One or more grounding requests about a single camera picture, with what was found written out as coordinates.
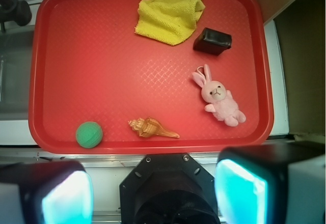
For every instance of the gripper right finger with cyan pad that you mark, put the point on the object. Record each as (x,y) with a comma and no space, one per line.
(272,183)

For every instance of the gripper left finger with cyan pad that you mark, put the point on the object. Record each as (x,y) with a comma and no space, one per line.
(51,192)

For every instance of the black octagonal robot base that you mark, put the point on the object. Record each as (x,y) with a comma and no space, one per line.
(168,188)

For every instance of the pink plush bunny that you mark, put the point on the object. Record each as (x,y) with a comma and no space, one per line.
(220,102)

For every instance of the green rubber ball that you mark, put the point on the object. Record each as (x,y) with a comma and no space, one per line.
(89,134)

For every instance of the orange conch seashell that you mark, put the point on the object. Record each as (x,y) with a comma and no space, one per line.
(150,127)

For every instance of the red plastic tray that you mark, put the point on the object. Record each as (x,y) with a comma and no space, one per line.
(88,65)

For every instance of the metal sink basin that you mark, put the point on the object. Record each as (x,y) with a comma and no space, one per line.
(16,57)

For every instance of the black leather pouch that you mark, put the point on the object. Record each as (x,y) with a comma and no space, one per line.
(212,42)

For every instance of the black faucet fixture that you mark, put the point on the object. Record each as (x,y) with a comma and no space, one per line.
(16,11)

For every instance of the yellow microfiber cloth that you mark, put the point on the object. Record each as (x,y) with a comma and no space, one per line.
(168,21)

